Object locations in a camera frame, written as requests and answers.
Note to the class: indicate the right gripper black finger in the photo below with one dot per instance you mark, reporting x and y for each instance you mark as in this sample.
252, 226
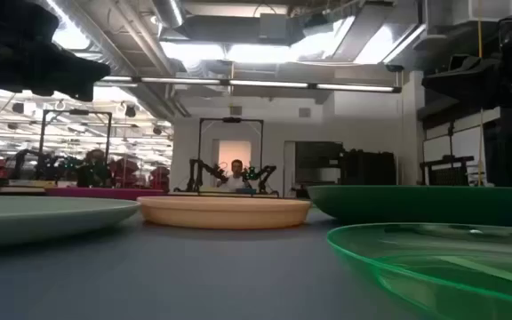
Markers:
465, 82

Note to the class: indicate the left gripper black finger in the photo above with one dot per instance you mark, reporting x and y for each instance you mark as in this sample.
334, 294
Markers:
74, 73

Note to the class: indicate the magenta plastic plate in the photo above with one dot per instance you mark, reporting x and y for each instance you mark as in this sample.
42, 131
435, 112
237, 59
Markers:
105, 193

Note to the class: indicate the dark green plastic plate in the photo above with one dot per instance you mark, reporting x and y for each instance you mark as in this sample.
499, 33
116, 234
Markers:
416, 204

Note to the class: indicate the transparent green plastic plate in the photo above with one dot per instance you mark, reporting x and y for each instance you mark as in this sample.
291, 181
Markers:
438, 284

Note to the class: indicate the peach plastic plate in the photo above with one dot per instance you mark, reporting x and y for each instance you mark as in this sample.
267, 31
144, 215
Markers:
225, 215

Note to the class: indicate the black background robot arm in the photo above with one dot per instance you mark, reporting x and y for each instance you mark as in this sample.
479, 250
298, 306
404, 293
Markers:
267, 173
194, 173

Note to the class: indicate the black pegboard cart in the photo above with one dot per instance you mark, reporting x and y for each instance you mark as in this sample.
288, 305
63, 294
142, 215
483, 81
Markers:
449, 175

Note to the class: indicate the black cabinet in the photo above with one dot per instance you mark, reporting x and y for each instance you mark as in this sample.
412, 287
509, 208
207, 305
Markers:
367, 173

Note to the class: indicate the pale grey plastic plate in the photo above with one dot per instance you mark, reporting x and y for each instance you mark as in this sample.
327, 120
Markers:
38, 218

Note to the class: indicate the long ceiling light bar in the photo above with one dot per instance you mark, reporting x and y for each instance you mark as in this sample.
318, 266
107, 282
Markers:
269, 83

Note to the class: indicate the person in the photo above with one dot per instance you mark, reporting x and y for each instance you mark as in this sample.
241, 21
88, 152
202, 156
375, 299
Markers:
237, 182

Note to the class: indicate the grey ceiling unit box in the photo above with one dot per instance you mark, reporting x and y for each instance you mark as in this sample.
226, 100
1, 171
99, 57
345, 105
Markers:
274, 26

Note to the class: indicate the blue table mat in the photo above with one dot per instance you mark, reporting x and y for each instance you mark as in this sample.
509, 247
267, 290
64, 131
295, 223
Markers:
194, 275

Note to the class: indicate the black background station frame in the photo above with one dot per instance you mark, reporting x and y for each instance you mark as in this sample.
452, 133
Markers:
74, 112
231, 120

